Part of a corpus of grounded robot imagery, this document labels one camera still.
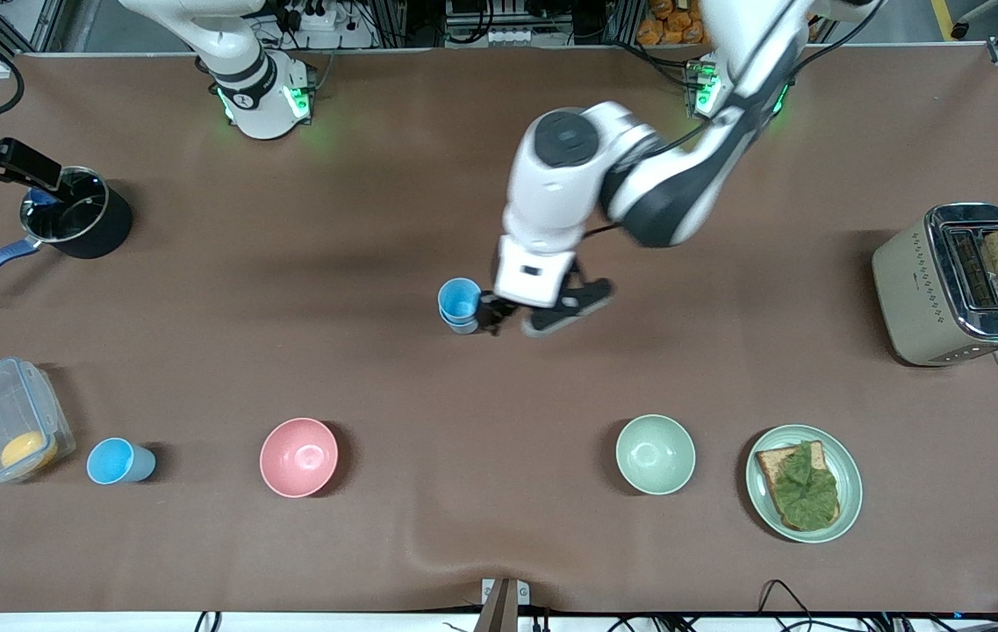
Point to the blue plastic cup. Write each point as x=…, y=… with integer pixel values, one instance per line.
x=462, y=327
x=459, y=298
x=110, y=461

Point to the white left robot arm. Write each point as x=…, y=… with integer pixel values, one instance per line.
x=569, y=175

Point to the glass lid with blue knob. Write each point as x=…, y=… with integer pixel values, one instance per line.
x=77, y=211

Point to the brown table cover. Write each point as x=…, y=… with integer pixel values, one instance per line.
x=498, y=395

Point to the pale green bowl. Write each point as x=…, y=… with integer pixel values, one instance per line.
x=655, y=455

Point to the white power strip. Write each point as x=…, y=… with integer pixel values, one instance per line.
x=319, y=19
x=512, y=37

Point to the pink bowl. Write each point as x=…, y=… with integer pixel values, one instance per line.
x=298, y=456

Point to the yellow round food piece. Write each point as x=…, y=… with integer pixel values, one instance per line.
x=25, y=449

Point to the bag of orange buns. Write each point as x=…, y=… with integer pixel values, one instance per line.
x=674, y=22

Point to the toast slice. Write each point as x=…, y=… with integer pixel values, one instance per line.
x=766, y=461

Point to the green lettuce leaf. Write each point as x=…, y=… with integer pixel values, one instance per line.
x=806, y=496

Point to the beige and chrome toaster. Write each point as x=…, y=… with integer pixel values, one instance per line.
x=911, y=290

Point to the pale green plate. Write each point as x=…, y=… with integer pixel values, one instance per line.
x=850, y=483

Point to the metal table clamp bracket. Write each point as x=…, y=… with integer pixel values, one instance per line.
x=503, y=606

